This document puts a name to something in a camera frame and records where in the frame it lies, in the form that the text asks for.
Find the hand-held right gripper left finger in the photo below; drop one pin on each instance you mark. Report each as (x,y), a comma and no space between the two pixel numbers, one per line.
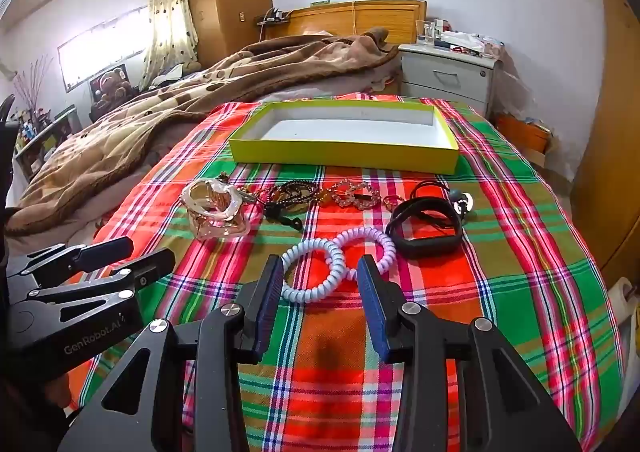
(265,312)

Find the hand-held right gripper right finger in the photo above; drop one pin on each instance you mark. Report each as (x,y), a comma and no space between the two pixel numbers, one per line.
(376,312)

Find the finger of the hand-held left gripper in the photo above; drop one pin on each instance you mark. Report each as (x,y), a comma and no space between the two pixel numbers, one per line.
(125,277)
(90,252)

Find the black wristband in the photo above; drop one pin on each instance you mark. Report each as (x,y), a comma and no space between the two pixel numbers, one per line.
(425,252)

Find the clear plastic hair claw clip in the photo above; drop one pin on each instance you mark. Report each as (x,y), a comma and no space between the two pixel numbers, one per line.
(210,202)

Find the yellow shallow cardboard box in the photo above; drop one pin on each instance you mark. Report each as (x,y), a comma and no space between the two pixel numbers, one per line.
(350,153)

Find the shelf with bottles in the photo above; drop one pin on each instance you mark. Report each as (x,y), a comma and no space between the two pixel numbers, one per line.
(40,137)

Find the brown patterned blanket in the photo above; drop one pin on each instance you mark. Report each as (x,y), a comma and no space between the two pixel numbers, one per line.
(150,132)

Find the plaid bed cloth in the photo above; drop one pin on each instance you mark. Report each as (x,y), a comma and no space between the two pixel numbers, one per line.
(500,232)

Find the brown teddy bear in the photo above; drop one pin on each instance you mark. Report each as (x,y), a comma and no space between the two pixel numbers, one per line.
(112,87)

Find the dried branches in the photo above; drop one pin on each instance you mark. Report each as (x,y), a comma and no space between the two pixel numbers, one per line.
(32,82)

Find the bright window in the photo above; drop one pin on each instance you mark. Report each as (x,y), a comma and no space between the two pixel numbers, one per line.
(105,47)

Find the grey bed sheet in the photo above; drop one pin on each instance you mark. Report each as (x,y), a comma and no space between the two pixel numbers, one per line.
(320,87)

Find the orange cardboard box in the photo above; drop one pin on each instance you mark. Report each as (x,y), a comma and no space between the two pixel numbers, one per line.
(525,132)

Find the grey nightstand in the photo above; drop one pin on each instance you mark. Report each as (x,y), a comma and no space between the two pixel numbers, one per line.
(450,77)

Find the dotted curtain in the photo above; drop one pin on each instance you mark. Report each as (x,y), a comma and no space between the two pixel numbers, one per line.
(170,17)

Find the white paper roll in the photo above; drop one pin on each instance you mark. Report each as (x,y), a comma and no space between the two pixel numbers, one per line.
(625,302)

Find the clear drinking glass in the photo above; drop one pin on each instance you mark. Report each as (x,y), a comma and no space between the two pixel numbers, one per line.
(425,32)

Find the pile of small nightstand clutter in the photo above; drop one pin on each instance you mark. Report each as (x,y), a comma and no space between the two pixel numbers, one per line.
(465,39)

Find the power strip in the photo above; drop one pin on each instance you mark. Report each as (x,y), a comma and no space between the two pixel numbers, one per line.
(272,17)

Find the wooden headboard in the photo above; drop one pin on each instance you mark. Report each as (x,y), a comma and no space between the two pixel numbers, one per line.
(350,17)

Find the wooden door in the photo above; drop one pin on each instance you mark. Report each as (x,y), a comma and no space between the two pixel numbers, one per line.
(615,132)

